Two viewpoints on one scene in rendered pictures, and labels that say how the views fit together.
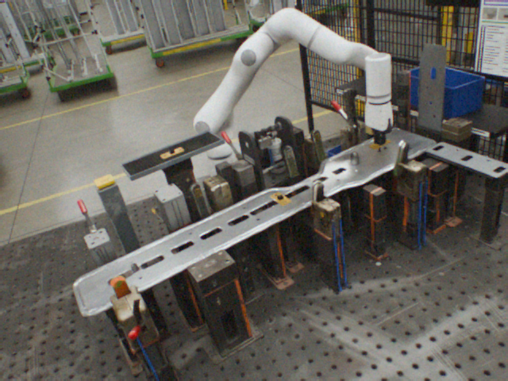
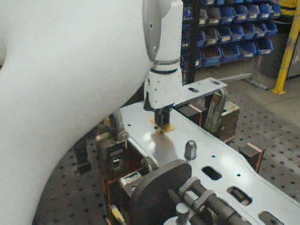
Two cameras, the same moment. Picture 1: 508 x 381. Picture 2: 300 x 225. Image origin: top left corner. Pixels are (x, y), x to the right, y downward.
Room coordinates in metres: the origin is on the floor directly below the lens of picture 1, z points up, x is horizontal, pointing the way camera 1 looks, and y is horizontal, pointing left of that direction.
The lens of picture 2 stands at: (1.57, 0.14, 1.47)
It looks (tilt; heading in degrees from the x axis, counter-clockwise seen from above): 31 degrees down; 260
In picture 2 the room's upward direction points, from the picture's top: straight up
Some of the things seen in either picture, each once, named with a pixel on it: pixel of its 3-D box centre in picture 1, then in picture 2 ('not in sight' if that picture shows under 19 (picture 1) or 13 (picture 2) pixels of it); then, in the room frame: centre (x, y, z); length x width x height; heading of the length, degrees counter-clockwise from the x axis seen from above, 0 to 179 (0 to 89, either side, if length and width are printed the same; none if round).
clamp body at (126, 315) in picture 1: (149, 347); not in sight; (0.81, 0.38, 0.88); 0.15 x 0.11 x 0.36; 26
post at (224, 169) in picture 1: (233, 209); not in sight; (1.39, 0.11, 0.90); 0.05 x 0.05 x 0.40; 26
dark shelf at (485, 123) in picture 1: (417, 101); not in sight; (1.80, -0.80, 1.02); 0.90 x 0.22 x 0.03; 26
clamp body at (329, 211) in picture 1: (329, 244); not in sight; (1.10, -0.20, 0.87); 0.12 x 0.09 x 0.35; 26
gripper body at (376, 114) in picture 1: (379, 112); (163, 83); (1.44, -0.49, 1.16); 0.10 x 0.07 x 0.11; 26
